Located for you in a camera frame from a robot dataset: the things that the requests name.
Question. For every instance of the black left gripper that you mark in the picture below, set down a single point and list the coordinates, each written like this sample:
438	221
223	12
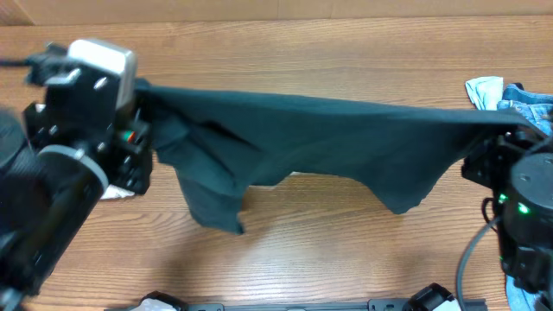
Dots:
134	142

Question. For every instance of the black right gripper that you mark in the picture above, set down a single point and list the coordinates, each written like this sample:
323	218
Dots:
483	161

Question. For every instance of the black Nike t-shirt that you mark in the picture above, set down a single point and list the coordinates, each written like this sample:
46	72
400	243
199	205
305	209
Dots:
221	143

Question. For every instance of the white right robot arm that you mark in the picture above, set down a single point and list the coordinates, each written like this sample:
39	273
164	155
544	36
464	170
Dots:
517	167

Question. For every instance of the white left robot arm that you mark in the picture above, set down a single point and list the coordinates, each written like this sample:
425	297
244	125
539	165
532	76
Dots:
59	159

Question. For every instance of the light blue crumpled cloth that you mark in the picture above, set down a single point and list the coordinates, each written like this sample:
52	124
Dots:
485	92

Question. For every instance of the blue denim jeans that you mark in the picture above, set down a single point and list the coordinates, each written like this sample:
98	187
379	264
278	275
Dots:
535	107

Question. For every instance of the folded white beige pants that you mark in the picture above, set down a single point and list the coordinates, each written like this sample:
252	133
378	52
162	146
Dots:
115	193

